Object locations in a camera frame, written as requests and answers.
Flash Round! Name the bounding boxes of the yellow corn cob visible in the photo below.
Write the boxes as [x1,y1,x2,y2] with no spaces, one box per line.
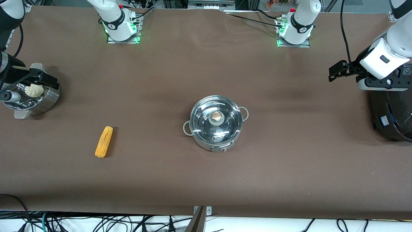
[95,126,114,158]

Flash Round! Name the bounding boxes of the glass pot lid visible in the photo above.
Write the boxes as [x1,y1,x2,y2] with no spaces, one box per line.
[190,96,243,144]

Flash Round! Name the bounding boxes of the stainless steel steamer pot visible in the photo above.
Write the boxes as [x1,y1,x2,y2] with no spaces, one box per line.
[2,63,61,119]

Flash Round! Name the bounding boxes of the white steamed bun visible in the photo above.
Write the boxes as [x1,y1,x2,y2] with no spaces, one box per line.
[25,84,44,98]

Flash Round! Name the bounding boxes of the black rice cooker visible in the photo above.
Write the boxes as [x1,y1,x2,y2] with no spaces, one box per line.
[369,90,412,142]

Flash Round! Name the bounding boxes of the brown table cover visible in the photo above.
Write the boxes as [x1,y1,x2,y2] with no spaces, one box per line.
[0,6,412,220]

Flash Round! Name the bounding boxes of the grey electronics box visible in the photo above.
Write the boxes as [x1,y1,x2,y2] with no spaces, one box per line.
[188,0,236,10]

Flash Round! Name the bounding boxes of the dark metal bar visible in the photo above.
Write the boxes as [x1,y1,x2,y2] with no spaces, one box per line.
[185,206,206,232]

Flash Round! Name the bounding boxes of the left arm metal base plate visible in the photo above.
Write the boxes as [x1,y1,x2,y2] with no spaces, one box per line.
[275,16,311,48]

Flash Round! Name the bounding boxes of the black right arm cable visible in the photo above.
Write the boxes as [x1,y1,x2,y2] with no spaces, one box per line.
[0,24,24,94]

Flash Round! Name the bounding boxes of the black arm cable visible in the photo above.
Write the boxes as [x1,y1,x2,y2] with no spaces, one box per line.
[0,24,24,94]
[340,0,352,63]

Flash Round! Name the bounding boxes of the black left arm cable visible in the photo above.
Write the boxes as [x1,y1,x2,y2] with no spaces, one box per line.
[340,0,352,63]

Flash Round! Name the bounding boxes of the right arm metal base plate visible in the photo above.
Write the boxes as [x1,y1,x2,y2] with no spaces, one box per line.
[107,13,142,44]

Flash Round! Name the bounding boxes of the short black left base cable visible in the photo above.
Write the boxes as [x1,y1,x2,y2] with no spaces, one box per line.
[254,9,281,20]

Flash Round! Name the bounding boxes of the long black left base cable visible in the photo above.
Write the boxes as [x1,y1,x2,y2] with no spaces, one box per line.
[229,14,280,27]

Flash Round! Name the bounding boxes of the black right base cable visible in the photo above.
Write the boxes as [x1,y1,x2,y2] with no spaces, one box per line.
[129,6,156,24]

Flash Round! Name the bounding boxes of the black looping floor cable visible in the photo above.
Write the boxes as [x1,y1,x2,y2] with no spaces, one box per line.
[0,194,32,232]

